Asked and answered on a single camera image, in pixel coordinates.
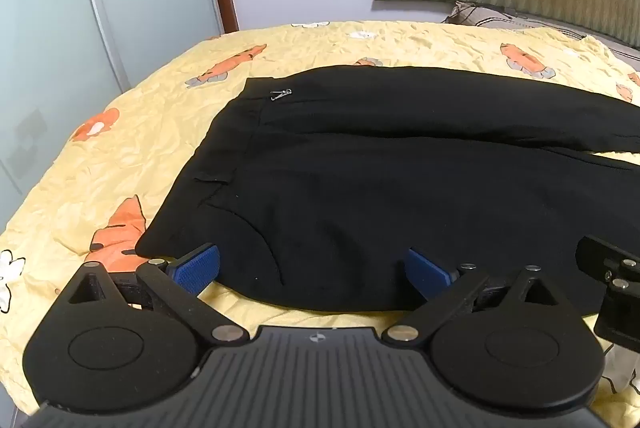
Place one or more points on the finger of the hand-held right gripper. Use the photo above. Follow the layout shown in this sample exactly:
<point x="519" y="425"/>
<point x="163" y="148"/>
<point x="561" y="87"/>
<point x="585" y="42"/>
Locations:
<point x="607" y="260"/>

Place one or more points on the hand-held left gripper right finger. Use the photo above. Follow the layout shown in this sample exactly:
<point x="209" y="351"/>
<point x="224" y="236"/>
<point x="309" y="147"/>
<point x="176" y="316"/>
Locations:
<point x="424" y="272"/>

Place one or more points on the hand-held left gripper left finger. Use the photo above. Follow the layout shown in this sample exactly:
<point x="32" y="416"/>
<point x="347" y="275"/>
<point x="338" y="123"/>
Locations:
<point x="201" y="266"/>

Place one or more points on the black pants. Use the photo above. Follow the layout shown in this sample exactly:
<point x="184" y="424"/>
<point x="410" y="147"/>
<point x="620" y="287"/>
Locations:
<point x="380" y="188"/>

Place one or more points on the yellow carrot print bed sheet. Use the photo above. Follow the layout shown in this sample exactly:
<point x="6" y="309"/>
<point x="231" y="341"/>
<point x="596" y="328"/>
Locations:
<point x="150" y="118"/>

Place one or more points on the patterned grey pillow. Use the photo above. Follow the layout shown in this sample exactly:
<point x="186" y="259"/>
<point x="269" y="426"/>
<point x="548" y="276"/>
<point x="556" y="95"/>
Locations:
<point x="480" y="17"/>

